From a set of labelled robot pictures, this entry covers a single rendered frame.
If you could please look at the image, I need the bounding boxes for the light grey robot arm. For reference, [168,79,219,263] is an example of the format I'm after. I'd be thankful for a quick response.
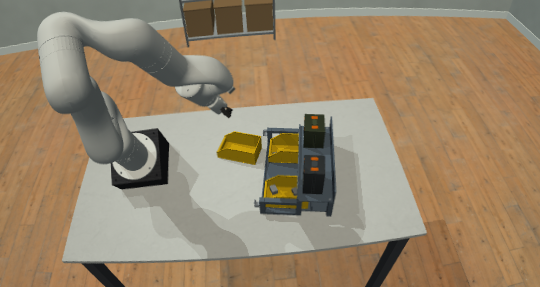
[37,12,235,180]

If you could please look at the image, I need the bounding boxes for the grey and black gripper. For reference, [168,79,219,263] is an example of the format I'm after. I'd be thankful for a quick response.
[207,96,232,118]

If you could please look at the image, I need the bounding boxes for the yellow open-front bin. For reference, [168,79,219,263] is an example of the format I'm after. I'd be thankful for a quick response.
[268,133,299,163]
[264,175,309,209]
[218,131,262,165]

